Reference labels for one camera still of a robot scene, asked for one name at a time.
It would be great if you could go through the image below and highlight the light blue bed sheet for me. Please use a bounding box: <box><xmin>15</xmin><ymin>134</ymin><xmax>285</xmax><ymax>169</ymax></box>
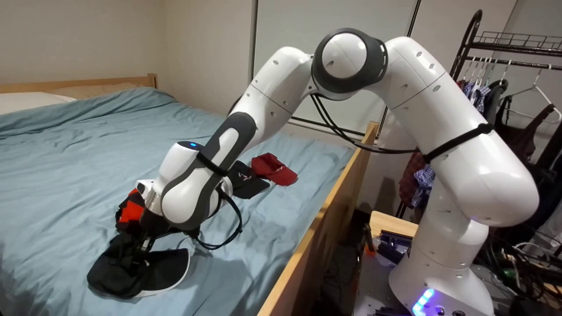
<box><xmin>0</xmin><ymin>87</ymin><xmax>361</xmax><ymax>316</ymax></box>

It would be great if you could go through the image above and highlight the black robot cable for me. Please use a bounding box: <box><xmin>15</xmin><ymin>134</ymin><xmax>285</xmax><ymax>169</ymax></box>
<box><xmin>190</xmin><ymin>87</ymin><xmax>498</xmax><ymax>254</ymax></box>

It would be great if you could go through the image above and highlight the wooden side table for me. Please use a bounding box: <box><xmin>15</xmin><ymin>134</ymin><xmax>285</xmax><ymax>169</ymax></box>
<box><xmin>368</xmin><ymin>210</ymin><xmax>422</xmax><ymax>261</ymax></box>

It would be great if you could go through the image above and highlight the purple and red hanging cloth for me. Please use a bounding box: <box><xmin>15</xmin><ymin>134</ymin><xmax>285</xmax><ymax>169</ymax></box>
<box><xmin>399</xmin><ymin>148</ymin><xmax>440</xmax><ymax>217</ymax></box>

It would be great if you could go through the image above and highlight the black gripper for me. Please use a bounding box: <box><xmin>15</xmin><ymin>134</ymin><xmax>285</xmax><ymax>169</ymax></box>
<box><xmin>129</xmin><ymin>208</ymin><xmax>185</xmax><ymax>243</ymax></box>

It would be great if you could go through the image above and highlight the white pillow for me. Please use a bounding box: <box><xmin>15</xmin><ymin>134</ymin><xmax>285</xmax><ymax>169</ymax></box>
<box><xmin>0</xmin><ymin>90</ymin><xmax>78</xmax><ymax>118</ymax></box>

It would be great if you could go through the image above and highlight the black cap with white trim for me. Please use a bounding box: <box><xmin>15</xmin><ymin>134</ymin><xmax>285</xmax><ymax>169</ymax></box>
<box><xmin>87</xmin><ymin>231</ymin><xmax>194</xmax><ymax>301</ymax></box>

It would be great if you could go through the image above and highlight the bed with blue sheet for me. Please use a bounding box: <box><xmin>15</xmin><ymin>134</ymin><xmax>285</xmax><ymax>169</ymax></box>
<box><xmin>0</xmin><ymin>73</ymin><xmax>383</xmax><ymax>316</ymax></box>

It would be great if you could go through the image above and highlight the dark hanging garment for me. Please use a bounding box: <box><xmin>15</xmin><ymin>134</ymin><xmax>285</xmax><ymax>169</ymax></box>
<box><xmin>498</xmin><ymin>96</ymin><xmax>562</xmax><ymax>173</ymax></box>

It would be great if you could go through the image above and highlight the black cable pile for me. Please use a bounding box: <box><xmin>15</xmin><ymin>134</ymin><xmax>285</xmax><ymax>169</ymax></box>
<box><xmin>480</xmin><ymin>222</ymin><xmax>562</xmax><ymax>316</ymax></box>

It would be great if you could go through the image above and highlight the black cap with crest logo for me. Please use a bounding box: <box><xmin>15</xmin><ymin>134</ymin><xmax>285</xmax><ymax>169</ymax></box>
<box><xmin>227</xmin><ymin>160</ymin><xmax>273</xmax><ymax>201</ymax></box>

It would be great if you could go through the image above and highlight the black metal clothes rack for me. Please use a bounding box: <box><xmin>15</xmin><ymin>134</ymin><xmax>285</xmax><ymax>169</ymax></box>
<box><xmin>448</xmin><ymin>8</ymin><xmax>562</xmax><ymax>81</ymax></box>

